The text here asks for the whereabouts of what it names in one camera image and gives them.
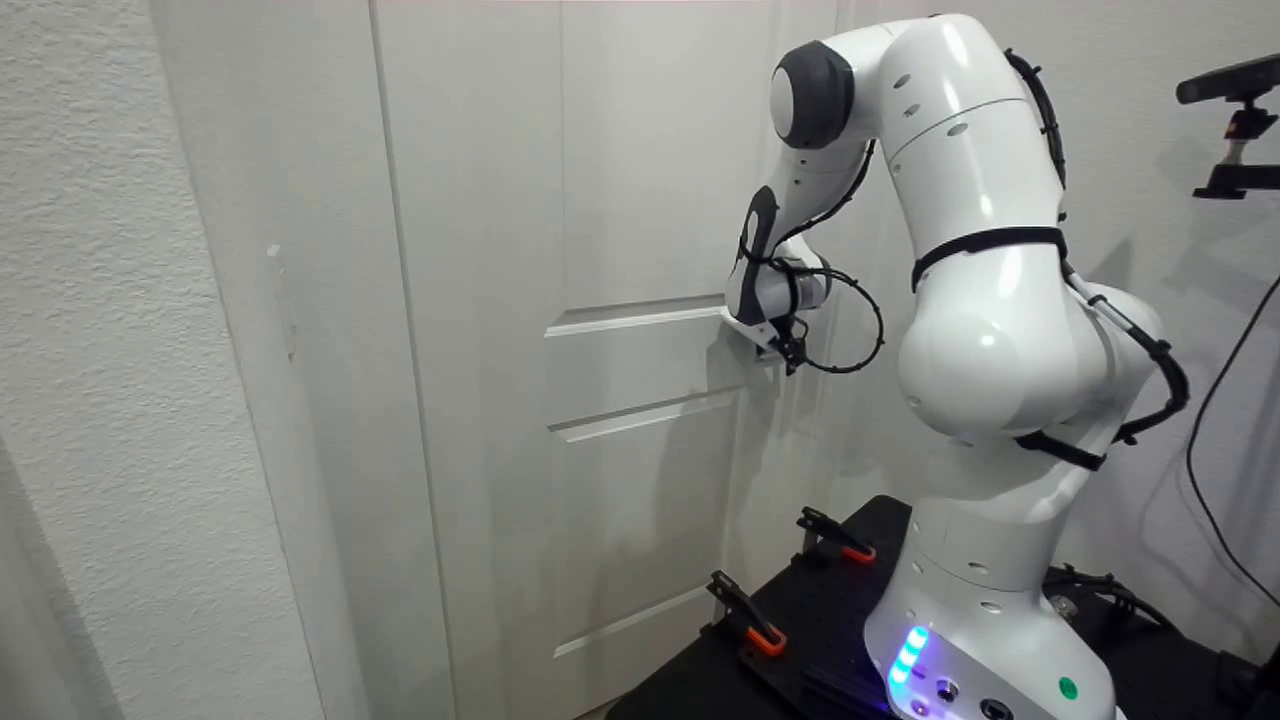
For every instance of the white panelled door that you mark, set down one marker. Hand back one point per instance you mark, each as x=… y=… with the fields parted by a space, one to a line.
x=602 y=401

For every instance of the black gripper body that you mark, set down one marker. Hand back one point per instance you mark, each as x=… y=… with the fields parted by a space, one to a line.
x=788 y=347

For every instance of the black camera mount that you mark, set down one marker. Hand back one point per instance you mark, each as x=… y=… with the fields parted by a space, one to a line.
x=1242 y=153

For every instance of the black stereo camera bar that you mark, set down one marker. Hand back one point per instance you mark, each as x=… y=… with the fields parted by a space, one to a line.
x=1235 y=76

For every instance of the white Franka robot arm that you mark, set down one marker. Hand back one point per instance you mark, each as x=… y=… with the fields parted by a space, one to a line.
x=1001 y=334

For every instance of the black orange-tipped clamp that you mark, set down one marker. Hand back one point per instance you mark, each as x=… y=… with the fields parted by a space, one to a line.
x=835 y=533
x=744 y=619

